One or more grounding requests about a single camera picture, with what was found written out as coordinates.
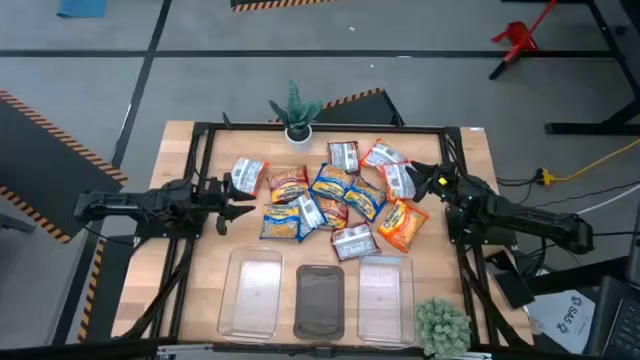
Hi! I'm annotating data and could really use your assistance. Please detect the dark smoked plastic bin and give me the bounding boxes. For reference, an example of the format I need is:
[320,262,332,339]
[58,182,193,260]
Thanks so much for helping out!
[293,263,346,342]

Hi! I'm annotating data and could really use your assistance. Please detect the black laptop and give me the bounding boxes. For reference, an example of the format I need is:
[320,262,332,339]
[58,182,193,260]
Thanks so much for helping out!
[584,274,640,360]

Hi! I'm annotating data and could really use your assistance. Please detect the black hazard-striped floor mat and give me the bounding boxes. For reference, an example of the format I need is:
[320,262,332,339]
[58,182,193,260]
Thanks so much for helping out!
[0,88,129,245]
[229,0,341,13]
[77,234,139,344]
[272,87,405,127]

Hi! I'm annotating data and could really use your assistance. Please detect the white floor cable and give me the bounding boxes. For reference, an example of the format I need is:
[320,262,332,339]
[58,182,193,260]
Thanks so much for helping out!
[577,183,640,215]

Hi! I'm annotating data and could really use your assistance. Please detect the white paper with logo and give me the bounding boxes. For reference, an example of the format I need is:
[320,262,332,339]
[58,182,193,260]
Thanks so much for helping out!
[527,288,599,355]

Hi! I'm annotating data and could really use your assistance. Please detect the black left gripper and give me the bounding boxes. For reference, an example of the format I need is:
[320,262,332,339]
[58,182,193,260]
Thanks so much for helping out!
[199,172,257,236]

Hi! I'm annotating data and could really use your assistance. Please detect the orange Maruchan noodle pack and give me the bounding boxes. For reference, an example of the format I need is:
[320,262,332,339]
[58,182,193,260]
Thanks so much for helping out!
[382,160,419,202]
[376,198,431,254]
[359,138,409,169]
[230,157,271,197]

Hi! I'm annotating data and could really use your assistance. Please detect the yellow extension cable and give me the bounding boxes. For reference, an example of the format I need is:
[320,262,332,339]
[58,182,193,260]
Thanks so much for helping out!
[542,138,640,185]

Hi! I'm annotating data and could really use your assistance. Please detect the clear plastic bin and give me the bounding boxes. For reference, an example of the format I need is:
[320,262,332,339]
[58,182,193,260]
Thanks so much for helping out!
[216,245,285,342]
[356,253,417,347]

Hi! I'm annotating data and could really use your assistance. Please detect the bushy green artificial plant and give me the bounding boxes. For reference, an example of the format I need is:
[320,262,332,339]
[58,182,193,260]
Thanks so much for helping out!
[415,296,473,360]

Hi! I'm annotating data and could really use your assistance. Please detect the black aluminium table frame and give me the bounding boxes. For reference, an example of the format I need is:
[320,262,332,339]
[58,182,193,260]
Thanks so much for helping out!
[119,112,534,359]

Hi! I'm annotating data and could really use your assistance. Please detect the blue Maruchan noodle pack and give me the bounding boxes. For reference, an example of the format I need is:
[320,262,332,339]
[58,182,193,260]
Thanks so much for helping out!
[289,191,329,245]
[258,202,301,241]
[342,175,388,223]
[309,162,357,201]

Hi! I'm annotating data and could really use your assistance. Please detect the black desk frame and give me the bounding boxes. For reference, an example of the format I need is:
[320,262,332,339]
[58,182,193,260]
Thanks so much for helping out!
[502,0,640,136]

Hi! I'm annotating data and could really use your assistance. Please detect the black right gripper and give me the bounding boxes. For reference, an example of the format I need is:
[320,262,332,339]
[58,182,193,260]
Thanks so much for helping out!
[405,160,469,203]

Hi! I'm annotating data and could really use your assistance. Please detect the black tablet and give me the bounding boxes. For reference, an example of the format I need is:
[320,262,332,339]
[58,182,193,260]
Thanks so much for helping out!
[483,248,536,310]

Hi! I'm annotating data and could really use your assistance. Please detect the red Maruchan noodle pack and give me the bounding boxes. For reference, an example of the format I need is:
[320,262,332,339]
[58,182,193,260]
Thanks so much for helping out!
[327,140,361,175]
[266,165,311,204]
[314,194,350,232]
[329,222,382,263]

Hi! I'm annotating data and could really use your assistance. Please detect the black desk foot bar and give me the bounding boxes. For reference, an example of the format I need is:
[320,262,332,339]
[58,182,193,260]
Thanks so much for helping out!
[527,257,631,296]

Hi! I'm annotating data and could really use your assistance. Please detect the blue floor mat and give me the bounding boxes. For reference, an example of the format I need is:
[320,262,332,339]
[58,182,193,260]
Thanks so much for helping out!
[56,0,109,19]

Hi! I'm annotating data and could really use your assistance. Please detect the black power cable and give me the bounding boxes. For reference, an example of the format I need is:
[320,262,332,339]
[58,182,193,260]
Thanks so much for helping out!
[496,168,546,187]

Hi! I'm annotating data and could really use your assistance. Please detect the snake plant in white pot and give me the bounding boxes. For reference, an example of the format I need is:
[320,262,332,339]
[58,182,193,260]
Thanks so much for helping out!
[268,78,325,154]

